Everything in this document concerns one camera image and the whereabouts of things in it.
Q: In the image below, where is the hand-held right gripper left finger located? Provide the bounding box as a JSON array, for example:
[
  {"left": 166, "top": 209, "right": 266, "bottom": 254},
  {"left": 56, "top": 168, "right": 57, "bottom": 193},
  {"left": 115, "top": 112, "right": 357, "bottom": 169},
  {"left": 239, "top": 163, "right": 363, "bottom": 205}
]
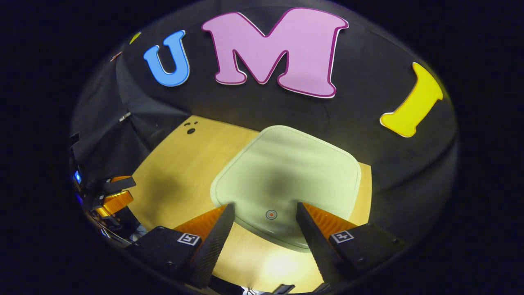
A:
[{"left": 124, "top": 202, "right": 236, "bottom": 290}]

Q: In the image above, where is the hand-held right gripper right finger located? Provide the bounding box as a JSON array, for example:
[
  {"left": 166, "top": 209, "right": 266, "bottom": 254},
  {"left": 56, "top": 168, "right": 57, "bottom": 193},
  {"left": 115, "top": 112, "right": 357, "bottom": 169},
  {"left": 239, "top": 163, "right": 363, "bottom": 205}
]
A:
[{"left": 296, "top": 201, "right": 409, "bottom": 285}]

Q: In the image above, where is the pale green desktop garbage bin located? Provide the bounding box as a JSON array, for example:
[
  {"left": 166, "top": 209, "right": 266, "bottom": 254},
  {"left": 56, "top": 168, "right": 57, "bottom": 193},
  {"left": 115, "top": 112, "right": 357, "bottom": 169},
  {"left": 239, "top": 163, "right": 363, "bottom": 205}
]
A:
[{"left": 210, "top": 125, "right": 361, "bottom": 252}]

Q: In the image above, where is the wooden desktop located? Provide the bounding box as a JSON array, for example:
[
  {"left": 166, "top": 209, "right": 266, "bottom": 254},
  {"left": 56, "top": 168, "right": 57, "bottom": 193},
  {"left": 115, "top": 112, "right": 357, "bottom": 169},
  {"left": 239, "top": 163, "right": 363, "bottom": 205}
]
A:
[{"left": 131, "top": 116, "right": 372, "bottom": 293}]

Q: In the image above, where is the black backdrop cloth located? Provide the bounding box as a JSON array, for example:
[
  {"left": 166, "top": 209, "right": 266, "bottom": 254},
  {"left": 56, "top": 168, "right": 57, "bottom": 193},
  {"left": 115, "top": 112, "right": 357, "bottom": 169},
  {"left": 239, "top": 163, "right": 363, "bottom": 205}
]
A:
[{"left": 69, "top": 0, "right": 459, "bottom": 246}]

